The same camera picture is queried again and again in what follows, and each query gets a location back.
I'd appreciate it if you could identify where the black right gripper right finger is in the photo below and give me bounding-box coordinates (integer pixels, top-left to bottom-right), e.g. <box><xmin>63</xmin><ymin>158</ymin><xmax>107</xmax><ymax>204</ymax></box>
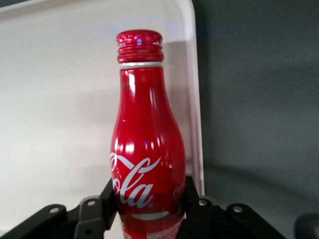
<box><xmin>178</xmin><ymin>175</ymin><xmax>286</xmax><ymax>239</ymax></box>

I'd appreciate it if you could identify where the beige plastic tray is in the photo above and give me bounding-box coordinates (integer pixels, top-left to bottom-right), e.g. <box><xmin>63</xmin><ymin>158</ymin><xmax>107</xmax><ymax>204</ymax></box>
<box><xmin>0</xmin><ymin>0</ymin><xmax>205</xmax><ymax>237</ymax></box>

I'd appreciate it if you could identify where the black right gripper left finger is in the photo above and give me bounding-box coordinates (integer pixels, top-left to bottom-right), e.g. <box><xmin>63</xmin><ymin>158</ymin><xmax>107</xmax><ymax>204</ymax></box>
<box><xmin>0</xmin><ymin>178</ymin><xmax>118</xmax><ymax>239</ymax></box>

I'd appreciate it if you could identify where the red coke bottle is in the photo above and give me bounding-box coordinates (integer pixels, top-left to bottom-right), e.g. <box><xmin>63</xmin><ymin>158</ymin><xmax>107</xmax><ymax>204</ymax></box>
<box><xmin>109</xmin><ymin>29</ymin><xmax>186</xmax><ymax>239</ymax></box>

